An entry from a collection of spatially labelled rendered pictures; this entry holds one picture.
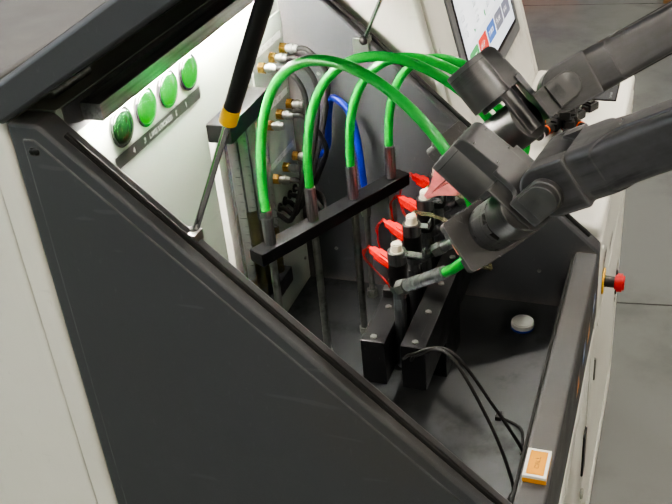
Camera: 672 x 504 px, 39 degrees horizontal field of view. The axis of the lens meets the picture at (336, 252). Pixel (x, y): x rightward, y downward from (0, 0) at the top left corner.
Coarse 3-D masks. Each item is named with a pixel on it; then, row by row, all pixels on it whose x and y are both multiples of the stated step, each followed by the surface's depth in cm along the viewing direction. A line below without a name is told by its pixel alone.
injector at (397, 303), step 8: (392, 256) 136; (400, 256) 136; (392, 264) 137; (400, 264) 137; (392, 272) 138; (400, 272) 137; (392, 280) 138; (392, 288) 139; (400, 296) 140; (400, 304) 141; (400, 312) 142; (400, 320) 142; (400, 328) 143; (400, 336) 144; (400, 344) 145; (400, 352) 146; (400, 360) 147
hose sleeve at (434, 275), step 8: (424, 272) 124; (432, 272) 122; (440, 272) 121; (408, 280) 126; (416, 280) 124; (424, 280) 123; (432, 280) 122; (440, 280) 121; (408, 288) 126; (416, 288) 125
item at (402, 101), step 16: (288, 64) 122; (304, 64) 120; (320, 64) 118; (336, 64) 116; (352, 64) 115; (272, 80) 126; (368, 80) 114; (384, 80) 113; (272, 96) 128; (400, 96) 112; (416, 112) 111; (432, 128) 111; (256, 144) 134; (448, 144) 111; (256, 160) 136; (448, 272) 120
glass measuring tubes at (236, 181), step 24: (216, 120) 138; (240, 120) 139; (216, 144) 139; (240, 144) 143; (240, 168) 145; (240, 192) 143; (240, 216) 145; (240, 240) 148; (240, 264) 151; (264, 288) 156
